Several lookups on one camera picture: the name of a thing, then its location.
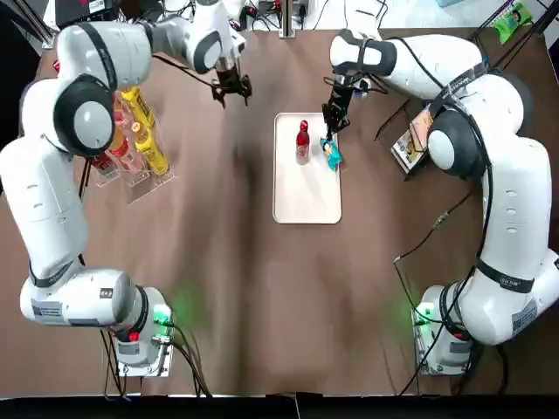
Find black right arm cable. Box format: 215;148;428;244
322;37;497;394

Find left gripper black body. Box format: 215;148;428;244
217;67;242;92

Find black frame rail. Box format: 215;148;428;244
25;0;60;49

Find yellow label drink bottle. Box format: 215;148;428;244
118;85;155;128
129;121;170;178

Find white rectangular tray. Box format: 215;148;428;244
273;112;343;226

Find black box red logo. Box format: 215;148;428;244
54;0;119;25

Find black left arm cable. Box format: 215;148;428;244
150;52;219;95

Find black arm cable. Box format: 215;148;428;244
322;37;497;394
150;52;219;95

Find teal chips packet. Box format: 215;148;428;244
318;135;344;171

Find aluminium camera post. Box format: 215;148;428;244
279;0;299;40

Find clear acrylic stepped shelf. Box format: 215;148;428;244
89;85;178;205

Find black cable with connector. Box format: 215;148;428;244
392;191;475;263

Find black wire basket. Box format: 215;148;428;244
373;0;559;184

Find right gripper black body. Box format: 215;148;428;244
326;82;353;113

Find orange tea bottle red label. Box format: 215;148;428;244
111;95;135;136
106;133;146;174

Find green chips packet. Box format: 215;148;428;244
493;2;536;45

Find pink snack box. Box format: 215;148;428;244
410;108;438;145

